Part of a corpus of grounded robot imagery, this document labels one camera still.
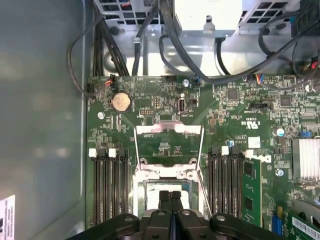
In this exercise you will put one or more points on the internal USB port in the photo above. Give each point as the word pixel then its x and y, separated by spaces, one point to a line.
pixel 182 106

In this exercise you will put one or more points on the round coin battery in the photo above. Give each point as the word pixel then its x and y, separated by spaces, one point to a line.
pixel 121 102

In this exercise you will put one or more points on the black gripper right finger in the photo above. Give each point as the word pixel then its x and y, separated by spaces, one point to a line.
pixel 190 227

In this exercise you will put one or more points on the graphics card with black shroud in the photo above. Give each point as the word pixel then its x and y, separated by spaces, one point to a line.
pixel 305 225

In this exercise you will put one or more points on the green RAM stick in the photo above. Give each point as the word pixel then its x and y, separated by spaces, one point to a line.
pixel 251 187

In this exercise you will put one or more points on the green motherboard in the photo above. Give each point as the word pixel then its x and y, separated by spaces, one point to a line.
pixel 225 120

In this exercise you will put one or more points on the metal socket cover frame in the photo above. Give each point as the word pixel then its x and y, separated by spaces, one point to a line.
pixel 147 128

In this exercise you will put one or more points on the white sticker label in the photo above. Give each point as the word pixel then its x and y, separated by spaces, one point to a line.
pixel 7 217

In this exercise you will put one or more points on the blue expansion slot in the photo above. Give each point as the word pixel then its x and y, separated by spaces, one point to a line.
pixel 277 225

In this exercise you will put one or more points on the silver square CPU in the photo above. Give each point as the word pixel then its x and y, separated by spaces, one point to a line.
pixel 153 200

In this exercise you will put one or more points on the CPU socket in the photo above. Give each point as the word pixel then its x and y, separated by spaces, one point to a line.
pixel 138 197

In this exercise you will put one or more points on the metal drive cage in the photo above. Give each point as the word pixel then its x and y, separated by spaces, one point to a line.
pixel 195 55

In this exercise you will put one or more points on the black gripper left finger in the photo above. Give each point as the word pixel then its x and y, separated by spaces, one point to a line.
pixel 155 227

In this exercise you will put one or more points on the silver finned heatsink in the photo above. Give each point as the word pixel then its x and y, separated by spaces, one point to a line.
pixel 306 158

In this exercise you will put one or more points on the black open PC case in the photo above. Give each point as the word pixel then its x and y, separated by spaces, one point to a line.
pixel 37 100

